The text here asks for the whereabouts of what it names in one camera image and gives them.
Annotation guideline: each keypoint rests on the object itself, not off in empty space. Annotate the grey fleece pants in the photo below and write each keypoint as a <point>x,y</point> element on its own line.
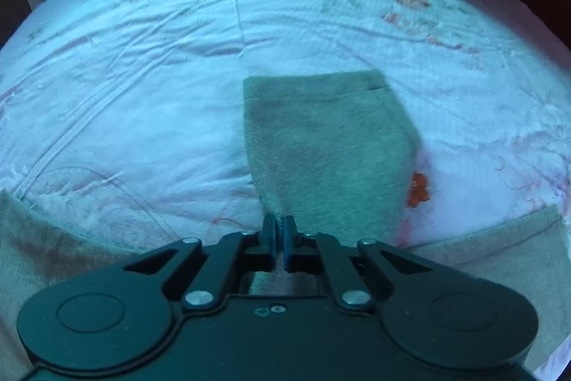
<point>330,140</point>

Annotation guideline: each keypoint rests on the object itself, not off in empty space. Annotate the floral white bed sheet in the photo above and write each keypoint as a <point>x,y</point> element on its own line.
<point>134,73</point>

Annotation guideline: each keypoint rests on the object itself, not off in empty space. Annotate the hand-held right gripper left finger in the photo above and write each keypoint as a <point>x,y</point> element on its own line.
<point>268,233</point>

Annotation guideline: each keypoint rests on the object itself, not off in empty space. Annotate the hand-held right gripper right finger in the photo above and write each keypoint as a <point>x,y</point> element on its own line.
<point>291,234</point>

